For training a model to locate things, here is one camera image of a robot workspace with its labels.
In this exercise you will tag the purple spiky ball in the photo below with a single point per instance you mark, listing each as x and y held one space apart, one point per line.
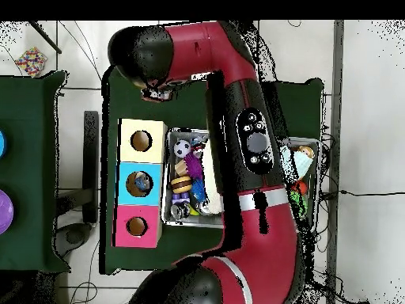
193 166

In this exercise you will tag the black white striped toy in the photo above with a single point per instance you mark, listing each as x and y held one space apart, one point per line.
180 211

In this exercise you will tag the green spiky rubber ball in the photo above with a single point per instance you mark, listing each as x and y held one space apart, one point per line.
297 200

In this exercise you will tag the brown wooden yo-yo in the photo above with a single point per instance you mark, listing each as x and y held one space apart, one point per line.
181 184

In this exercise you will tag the dark green side table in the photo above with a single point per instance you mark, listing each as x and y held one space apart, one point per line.
31 158

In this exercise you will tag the red ball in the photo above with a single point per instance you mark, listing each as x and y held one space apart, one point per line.
302 187

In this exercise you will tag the purple round disc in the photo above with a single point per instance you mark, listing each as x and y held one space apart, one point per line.
4 212

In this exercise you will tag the blue round disc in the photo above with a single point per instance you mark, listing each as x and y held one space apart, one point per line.
2 144

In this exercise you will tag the mint green waffle cloth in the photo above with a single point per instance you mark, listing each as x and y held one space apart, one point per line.
302 162

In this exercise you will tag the multicoloured speckled toy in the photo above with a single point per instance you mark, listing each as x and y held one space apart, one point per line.
30 61

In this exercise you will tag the small soccer ball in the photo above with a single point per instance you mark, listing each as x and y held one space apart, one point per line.
182 148

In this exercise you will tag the dark green table cloth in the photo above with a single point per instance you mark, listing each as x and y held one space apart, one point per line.
183 107

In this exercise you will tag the blue spiky ball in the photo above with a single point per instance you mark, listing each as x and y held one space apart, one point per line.
199 190

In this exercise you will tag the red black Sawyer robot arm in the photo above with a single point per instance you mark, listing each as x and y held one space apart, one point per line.
209 44

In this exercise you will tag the black upright panel stand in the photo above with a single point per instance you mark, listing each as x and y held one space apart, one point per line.
91 164

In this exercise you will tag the wooden box with three holes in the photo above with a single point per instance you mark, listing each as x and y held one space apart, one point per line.
124 215

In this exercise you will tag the clear blue packet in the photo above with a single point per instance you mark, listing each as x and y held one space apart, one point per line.
141 183

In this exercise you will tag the shallow clear mesh bin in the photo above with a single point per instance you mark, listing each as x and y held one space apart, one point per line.
166 209

